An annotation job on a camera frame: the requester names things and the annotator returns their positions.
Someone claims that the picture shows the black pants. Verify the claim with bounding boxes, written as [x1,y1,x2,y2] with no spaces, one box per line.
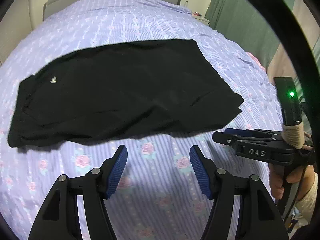
[8,39,244,147]

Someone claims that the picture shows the right hand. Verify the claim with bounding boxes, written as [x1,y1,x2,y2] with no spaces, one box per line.
[268,163,316,202]

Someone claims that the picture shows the black tracker with green light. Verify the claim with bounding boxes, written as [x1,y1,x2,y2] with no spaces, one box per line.
[273,77,302,126]

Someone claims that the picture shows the purple floral bed sheet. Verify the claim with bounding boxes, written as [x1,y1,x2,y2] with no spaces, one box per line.
[1,0,281,239]

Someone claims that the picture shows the white nightstand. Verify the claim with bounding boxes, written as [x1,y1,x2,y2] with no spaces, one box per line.
[192,12,210,26]

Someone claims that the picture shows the green curtain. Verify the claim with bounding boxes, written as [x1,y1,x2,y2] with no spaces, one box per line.
[205,0,280,67]

